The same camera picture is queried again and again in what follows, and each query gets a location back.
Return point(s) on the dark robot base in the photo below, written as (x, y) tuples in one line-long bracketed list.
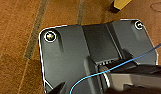
[(72, 50)]

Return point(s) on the yellow wooden gaming table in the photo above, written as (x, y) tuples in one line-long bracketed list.
[(121, 5)]

